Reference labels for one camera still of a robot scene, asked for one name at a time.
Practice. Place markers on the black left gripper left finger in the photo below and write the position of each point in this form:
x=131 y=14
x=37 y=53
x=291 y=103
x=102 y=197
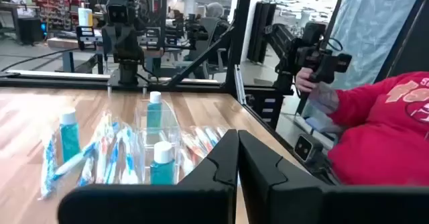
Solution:
x=201 y=204

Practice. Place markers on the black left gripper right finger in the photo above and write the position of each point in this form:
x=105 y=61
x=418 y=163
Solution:
x=285 y=200

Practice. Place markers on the teal mouthwash bottle white cap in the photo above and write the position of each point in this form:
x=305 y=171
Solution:
x=69 y=140
x=154 y=113
x=162 y=170

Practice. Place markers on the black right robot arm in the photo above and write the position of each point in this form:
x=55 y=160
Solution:
x=128 y=73

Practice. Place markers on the person's forearm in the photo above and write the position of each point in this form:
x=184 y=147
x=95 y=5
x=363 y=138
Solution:
x=323 y=98

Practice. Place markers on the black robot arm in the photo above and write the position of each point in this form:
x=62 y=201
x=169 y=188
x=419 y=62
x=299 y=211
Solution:
x=194 y=31

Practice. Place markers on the white cylinder container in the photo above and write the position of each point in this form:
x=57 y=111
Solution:
x=85 y=16

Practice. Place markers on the clear acrylic organizer box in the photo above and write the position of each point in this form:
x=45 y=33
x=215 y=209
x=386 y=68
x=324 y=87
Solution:
x=172 y=130

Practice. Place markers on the red parts shelf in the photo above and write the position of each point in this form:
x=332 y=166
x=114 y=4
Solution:
x=53 y=6

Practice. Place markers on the black slotted stand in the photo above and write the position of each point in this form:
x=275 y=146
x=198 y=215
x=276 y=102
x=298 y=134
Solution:
x=268 y=116

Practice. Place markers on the grey office chair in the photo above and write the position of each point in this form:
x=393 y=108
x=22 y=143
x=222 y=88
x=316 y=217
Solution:
x=218 y=59

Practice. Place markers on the black box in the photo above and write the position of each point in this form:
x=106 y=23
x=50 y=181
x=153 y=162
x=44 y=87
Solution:
x=30 y=29

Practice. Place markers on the person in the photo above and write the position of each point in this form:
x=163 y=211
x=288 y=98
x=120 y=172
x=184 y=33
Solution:
x=385 y=150
x=214 y=11

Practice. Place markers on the black standing panels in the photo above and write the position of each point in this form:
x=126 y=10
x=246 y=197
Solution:
x=261 y=33

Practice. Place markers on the pale blue curtain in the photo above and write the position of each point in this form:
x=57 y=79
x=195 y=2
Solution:
x=368 y=23

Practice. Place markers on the grey depth camera box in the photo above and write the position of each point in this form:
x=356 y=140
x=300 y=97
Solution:
x=306 y=148

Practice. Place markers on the white frame bracket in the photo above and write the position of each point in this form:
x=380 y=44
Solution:
x=239 y=83

